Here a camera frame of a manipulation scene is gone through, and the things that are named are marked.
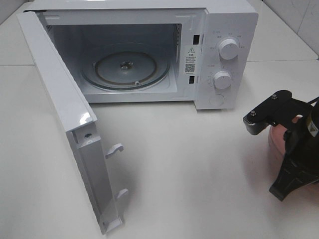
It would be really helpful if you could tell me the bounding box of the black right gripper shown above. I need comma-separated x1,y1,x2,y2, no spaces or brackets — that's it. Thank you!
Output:
243,90,319,201

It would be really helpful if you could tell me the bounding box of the pink round plate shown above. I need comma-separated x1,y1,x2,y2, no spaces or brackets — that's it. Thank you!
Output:
267,116,319,195

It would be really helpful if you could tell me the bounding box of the round door release button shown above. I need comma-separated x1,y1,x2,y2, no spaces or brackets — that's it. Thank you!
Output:
209,94,225,107

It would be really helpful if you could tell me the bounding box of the white microwave door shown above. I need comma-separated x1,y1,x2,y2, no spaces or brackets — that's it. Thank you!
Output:
17,11,128,234

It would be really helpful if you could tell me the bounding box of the lower white microwave knob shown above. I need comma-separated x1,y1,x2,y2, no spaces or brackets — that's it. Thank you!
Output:
213,71,232,90

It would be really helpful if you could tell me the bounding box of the white microwave knob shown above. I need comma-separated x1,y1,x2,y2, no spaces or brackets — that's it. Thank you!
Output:
213,71,232,90
217,37,240,60

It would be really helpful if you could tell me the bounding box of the upper white microwave knob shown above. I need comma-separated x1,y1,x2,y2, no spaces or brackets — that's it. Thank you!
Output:
217,37,240,60

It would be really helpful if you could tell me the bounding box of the white warning label sticker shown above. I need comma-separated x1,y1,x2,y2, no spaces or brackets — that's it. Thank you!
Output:
183,45,198,75

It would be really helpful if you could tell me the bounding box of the white microwave oven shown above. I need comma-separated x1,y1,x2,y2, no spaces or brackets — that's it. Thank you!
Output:
18,0,258,110

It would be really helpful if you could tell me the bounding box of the glass microwave turntable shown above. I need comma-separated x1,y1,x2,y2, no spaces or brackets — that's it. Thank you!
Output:
81,42,170,91

